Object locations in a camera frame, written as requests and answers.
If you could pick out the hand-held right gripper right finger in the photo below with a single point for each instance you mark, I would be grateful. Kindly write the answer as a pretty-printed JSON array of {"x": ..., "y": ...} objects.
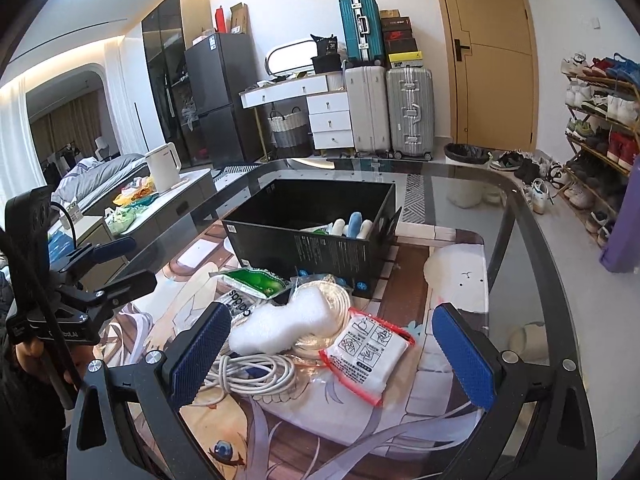
[{"x": 465, "y": 360}]

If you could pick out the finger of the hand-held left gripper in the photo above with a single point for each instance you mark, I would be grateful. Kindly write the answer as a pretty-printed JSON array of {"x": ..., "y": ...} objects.
[
  {"x": 129, "y": 285},
  {"x": 116, "y": 249}
]

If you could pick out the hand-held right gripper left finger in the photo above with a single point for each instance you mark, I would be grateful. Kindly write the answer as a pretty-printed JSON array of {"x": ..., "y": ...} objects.
[{"x": 200, "y": 355}]

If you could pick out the clear bag with black print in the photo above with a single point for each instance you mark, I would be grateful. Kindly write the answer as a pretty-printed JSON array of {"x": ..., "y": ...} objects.
[{"x": 239, "y": 306}]

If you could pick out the green medicine packet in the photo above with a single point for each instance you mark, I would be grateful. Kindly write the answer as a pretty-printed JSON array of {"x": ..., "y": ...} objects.
[{"x": 255, "y": 284}]

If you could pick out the white packet with red edge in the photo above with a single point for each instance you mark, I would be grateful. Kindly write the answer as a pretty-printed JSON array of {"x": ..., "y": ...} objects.
[{"x": 370, "y": 360}]

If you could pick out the clear tube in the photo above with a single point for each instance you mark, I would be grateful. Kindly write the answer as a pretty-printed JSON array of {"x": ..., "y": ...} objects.
[{"x": 341, "y": 305}]

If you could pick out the black cardboard box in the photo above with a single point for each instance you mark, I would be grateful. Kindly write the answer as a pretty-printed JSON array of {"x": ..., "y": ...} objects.
[{"x": 320, "y": 255}]

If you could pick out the white soft roll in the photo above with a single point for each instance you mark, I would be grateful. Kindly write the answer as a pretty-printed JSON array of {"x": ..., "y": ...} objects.
[{"x": 368, "y": 230}]

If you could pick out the blue soft roll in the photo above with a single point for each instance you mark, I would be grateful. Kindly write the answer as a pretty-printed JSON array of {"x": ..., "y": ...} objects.
[{"x": 355, "y": 222}]

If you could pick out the person's left hand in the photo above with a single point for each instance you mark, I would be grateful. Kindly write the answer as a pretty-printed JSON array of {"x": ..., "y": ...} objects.
[{"x": 27, "y": 360}]

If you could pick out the green snack bag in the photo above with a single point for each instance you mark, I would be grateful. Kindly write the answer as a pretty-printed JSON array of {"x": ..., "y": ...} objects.
[{"x": 120, "y": 220}]

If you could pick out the colourful snack packets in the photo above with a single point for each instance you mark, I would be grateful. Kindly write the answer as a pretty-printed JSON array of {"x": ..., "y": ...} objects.
[{"x": 132, "y": 192}]

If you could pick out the white slipper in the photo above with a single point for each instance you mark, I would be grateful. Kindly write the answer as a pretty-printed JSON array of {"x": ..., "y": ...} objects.
[{"x": 530, "y": 342}]

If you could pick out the low cabinet with white top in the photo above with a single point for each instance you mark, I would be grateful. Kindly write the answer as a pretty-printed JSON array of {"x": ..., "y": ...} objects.
[{"x": 170, "y": 200}]

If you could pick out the bed with grey bedding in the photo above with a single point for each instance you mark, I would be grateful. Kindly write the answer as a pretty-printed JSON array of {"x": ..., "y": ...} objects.
[{"x": 100, "y": 175}]

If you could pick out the white electric kettle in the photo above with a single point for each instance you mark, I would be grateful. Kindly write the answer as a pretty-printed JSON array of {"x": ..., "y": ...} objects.
[{"x": 161, "y": 167}]

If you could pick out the printed cartoon table mat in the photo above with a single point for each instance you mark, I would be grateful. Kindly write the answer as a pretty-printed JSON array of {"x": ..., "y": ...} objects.
[{"x": 300, "y": 425}]

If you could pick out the patterned floor rug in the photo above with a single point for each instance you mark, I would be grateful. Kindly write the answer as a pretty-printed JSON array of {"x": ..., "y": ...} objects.
[{"x": 414, "y": 197}]

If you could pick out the pile of loose sneakers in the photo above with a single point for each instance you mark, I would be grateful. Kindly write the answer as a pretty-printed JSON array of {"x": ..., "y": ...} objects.
[{"x": 537, "y": 195}]

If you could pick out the dark grey fridge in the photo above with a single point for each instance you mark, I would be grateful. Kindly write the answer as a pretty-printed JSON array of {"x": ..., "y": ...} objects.
[{"x": 220, "y": 90}]

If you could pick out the dark glass wardrobe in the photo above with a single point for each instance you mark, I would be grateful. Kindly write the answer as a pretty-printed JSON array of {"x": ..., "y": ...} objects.
[{"x": 165, "y": 60}]

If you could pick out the purple bag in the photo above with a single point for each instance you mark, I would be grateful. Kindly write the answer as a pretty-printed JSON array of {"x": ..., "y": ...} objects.
[{"x": 625, "y": 230}]

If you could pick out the grey and white woven basket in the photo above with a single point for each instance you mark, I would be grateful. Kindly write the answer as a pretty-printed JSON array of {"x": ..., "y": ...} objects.
[{"x": 289, "y": 130}]

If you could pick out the white desk with drawers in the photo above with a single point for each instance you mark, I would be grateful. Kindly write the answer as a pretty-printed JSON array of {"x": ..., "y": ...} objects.
[{"x": 327, "y": 110}]

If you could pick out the silver suitcase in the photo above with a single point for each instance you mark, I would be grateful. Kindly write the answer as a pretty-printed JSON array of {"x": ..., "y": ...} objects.
[{"x": 410, "y": 110}]

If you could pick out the oval mirror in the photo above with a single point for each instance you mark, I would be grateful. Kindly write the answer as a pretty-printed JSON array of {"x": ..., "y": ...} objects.
[{"x": 290, "y": 57}]

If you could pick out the open cardboard box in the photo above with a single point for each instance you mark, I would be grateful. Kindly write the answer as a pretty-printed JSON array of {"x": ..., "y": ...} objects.
[{"x": 239, "y": 19}]

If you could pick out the rows of racked shoes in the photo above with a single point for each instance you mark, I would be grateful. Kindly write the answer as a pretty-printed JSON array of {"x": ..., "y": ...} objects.
[{"x": 622, "y": 147}]

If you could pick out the white suitcase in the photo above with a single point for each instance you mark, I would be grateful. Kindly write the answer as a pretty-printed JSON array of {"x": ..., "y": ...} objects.
[{"x": 367, "y": 110}]

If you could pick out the tan wooden door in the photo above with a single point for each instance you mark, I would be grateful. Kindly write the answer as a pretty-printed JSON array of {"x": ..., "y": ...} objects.
[{"x": 495, "y": 85}]

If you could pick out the white ribbed container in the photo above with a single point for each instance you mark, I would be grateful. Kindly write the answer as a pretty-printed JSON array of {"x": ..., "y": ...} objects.
[{"x": 336, "y": 81}]

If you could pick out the black storage box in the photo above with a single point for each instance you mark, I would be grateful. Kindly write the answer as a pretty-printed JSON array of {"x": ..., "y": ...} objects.
[{"x": 325, "y": 64}]

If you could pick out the wooden shoe rack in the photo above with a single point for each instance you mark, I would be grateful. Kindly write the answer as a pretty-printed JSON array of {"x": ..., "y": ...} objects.
[{"x": 600, "y": 114}]

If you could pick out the black paper bag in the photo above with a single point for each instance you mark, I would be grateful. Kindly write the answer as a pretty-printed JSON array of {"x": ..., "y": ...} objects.
[{"x": 326, "y": 45}]

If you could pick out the yellow and black shoe box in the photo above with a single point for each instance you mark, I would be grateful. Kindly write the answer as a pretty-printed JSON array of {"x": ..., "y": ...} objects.
[{"x": 405, "y": 61}]

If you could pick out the dark shoe box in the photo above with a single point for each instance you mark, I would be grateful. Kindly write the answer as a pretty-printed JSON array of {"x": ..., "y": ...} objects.
[{"x": 401, "y": 47}]

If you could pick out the teal suitcase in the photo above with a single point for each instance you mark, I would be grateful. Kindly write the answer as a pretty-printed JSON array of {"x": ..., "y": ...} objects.
[{"x": 360, "y": 30}]

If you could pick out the black shoe box orange logo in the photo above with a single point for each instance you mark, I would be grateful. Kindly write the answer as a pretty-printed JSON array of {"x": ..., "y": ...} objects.
[{"x": 398, "y": 36}]

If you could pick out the brown shoe box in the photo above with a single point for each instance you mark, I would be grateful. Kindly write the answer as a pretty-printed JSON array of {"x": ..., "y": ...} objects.
[{"x": 389, "y": 13}]

